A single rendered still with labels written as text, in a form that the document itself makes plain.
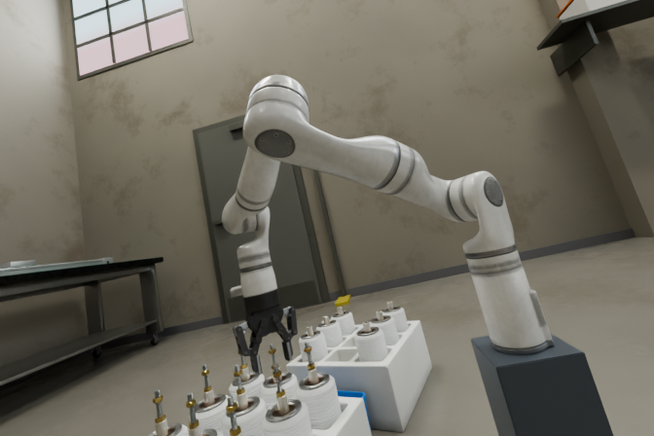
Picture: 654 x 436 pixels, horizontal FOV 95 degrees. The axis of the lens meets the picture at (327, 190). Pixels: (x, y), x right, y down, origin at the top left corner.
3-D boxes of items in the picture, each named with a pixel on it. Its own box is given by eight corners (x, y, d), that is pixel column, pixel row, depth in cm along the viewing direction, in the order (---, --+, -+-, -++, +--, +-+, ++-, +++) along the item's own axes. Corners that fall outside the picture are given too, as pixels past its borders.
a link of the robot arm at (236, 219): (218, 214, 70) (223, 181, 60) (255, 208, 74) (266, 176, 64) (224, 241, 67) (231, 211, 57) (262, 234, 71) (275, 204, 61)
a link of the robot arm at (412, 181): (367, 151, 58) (401, 130, 50) (460, 191, 69) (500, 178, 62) (363, 196, 55) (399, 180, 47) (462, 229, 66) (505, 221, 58)
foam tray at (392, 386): (432, 367, 118) (419, 319, 121) (403, 433, 85) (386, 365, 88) (347, 366, 137) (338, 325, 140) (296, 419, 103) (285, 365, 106)
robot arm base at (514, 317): (532, 331, 60) (504, 246, 63) (560, 348, 51) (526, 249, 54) (485, 340, 61) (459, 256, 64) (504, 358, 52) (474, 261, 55)
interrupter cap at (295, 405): (265, 429, 57) (264, 425, 57) (267, 409, 65) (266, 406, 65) (303, 416, 59) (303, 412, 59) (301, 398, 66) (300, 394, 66)
